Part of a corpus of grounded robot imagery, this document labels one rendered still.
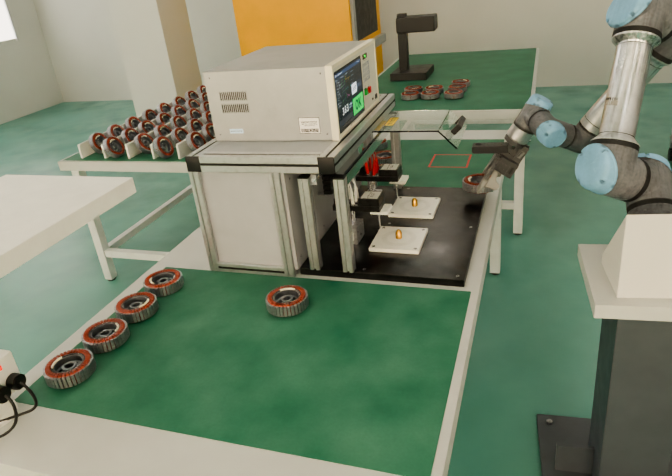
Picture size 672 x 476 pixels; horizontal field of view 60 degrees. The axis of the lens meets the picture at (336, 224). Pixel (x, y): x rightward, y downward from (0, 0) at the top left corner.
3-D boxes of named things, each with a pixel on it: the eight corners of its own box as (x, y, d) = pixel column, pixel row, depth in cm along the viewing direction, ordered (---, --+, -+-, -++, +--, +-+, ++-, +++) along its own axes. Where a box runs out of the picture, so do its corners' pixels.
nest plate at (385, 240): (428, 231, 180) (427, 228, 179) (418, 254, 167) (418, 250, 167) (381, 229, 185) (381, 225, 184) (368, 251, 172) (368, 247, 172)
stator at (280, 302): (308, 316, 148) (306, 304, 146) (264, 320, 148) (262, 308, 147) (310, 293, 158) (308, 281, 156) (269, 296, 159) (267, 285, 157)
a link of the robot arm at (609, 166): (646, 202, 144) (688, -7, 146) (601, 188, 139) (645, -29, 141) (608, 202, 156) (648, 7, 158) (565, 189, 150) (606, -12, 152)
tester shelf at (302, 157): (395, 105, 206) (394, 93, 204) (335, 174, 148) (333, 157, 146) (282, 108, 220) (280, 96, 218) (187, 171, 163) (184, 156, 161)
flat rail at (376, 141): (396, 124, 205) (395, 115, 204) (343, 190, 153) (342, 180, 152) (392, 124, 206) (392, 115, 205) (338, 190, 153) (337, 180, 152)
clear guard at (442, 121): (467, 126, 196) (467, 109, 193) (457, 149, 176) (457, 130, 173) (374, 127, 207) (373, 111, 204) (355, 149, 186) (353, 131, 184)
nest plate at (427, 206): (440, 200, 200) (440, 197, 200) (433, 219, 188) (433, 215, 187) (398, 199, 205) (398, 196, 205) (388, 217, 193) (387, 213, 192)
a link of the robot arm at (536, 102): (540, 100, 174) (528, 88, 181) (519, 131, 180) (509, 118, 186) (560, 108, 177) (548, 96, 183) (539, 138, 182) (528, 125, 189)
